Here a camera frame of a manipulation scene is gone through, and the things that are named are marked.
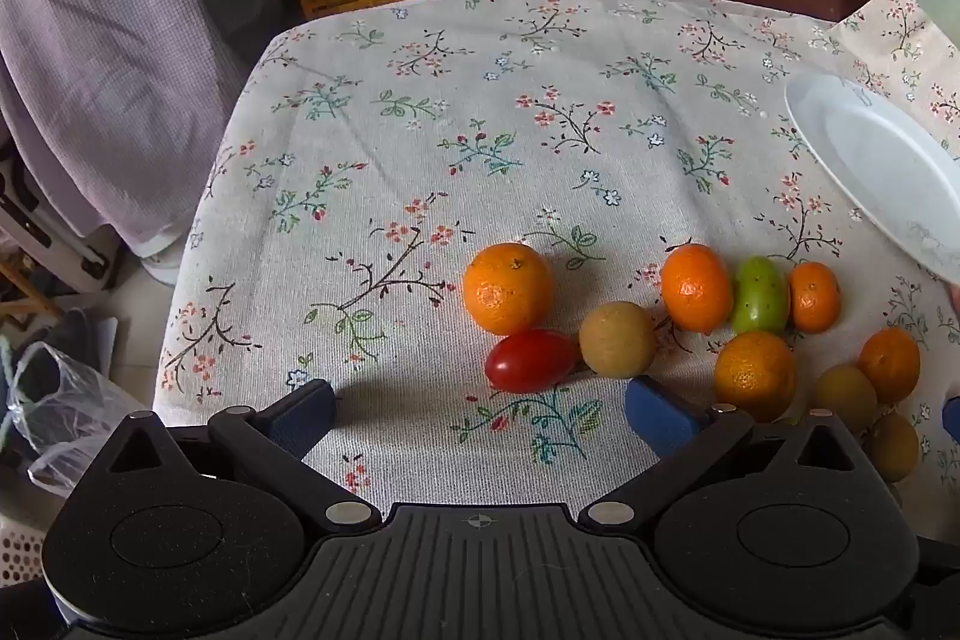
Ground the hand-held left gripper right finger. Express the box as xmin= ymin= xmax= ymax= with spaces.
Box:
xmin=576 ymin=374 xmax=876 ymax=531

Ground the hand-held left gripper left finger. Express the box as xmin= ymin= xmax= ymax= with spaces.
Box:
xmin=103 ymin=379 xmax=382 ymax=533

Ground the large tan longan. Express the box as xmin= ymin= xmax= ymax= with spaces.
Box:
xmin=579 ymin=301 xmax=658 ymax=380

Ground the oval red cherry tomato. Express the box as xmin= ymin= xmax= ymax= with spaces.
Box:
xmin=484 ymin=329 xmax=582 ymax=395

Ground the small orange tangerine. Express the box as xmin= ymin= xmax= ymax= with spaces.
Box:
xmin=787 ymin=262 xmax=842 ymax=334

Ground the large orange tangerine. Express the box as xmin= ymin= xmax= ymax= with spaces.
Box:
xmin=462 ymin=242 xmax=554 ymax=336

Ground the white oval plate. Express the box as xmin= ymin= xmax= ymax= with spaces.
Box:
xmin=784 ymin=72 xmax=960 ymax=286

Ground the clear plastic bag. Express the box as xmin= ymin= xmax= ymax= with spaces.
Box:
xmin=7 ymin=340 xmax=155 ymax=498

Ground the floral tablecloth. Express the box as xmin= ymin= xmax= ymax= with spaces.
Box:
xmin=154 ymin=0 xmax=960 ymax=540

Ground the white lattice basket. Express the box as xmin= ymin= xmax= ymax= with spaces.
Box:
xmin=0 ymin=512 xmax=55 ymax=585

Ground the lilac cloth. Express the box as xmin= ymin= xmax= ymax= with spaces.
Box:
xmin=0 ymin=0 xmax=301 ymax=244

